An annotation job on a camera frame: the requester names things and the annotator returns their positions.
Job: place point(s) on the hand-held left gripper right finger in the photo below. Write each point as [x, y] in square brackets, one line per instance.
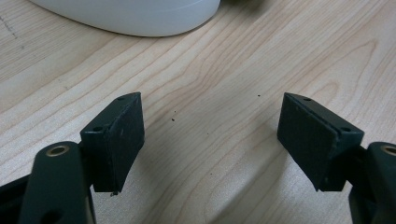
[311, 140]

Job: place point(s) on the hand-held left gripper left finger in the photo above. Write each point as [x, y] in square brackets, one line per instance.
[121, 140]

